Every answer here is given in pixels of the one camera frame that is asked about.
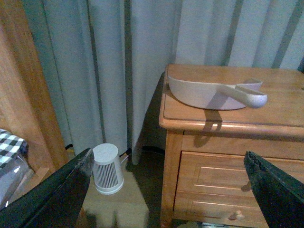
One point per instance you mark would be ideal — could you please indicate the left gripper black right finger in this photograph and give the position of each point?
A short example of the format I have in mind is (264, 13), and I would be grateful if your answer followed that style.
(279, 195)

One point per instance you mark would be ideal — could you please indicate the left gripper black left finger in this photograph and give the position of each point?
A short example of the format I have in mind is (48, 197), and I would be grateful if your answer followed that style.
(56, 202)

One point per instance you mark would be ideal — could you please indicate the beige plastic dustpan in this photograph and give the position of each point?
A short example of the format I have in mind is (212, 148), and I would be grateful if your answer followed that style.
(205, 96)

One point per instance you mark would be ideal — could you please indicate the white small trash bin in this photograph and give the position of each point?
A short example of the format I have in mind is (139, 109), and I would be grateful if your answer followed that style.
(107, 171)

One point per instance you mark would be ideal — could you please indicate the clear plastic cover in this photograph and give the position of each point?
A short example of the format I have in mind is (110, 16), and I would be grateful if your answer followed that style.
(14, 179)

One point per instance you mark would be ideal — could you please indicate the black white checkered tablecloth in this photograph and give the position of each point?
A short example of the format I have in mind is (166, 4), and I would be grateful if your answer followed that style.
(10, 146)

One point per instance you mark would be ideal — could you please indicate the cardboard box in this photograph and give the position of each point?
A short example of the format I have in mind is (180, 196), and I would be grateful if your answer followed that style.
(123, 209)

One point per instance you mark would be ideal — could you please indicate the wooden nightstand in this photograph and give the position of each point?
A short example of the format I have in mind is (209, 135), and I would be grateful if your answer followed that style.
(275, 131)

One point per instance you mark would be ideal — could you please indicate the lower nightstand drawer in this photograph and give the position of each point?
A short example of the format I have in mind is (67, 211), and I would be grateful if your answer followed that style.
(219, 209)

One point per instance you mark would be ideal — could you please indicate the nightstand drawer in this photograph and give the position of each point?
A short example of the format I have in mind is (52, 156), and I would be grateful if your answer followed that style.
(219, 209)
(213, 173)

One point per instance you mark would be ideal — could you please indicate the upper nightstand drawer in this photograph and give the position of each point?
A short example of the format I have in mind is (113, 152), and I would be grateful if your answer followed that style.
(213, 173)

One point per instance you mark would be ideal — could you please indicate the light grey curtain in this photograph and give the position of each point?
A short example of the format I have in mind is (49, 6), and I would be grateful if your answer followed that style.
(103, 60)

